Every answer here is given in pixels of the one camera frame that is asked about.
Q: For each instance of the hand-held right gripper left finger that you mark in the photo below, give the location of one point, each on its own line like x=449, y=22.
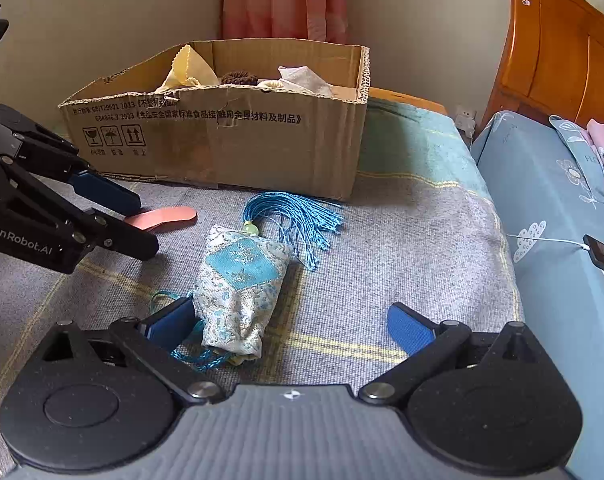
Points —
x=174, y=325

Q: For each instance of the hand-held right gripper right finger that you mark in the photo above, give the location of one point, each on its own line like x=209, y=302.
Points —
x=407, y=332

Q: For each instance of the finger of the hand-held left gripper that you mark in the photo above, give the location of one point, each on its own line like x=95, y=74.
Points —
x=106, y=192
x=131, y=242

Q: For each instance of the pink pad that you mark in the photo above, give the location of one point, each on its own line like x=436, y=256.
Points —
x=171, y=217

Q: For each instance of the blue brocade sachet with tassel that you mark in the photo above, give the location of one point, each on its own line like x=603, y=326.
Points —
x=242, y=270

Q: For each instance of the yellow scalloped cloth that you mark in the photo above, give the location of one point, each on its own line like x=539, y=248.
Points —
x=191, y=67

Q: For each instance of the brown crocheted item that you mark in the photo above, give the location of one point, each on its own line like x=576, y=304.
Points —
x=239, y=79

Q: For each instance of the brown cardboard box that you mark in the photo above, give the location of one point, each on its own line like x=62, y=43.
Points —
x=282, y=150

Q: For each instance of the grey teal woven blanket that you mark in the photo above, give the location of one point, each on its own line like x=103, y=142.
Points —
x=407, y=240

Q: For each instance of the bed with blue floral sheet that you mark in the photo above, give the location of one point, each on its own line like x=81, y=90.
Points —
x=547, y=285

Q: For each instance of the wooden table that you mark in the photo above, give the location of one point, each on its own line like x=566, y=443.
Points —
x=407, y=99

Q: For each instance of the blue floral pillow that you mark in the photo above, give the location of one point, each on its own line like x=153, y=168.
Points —
x=577, y=160

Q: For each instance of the pink striped curtain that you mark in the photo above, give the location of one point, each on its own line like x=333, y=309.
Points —
x=282, y=10

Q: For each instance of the wooden bed headboard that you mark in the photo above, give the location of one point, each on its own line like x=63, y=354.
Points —
x=572, y=60

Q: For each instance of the white wall socket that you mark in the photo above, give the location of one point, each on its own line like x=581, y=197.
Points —
x=464, y=117

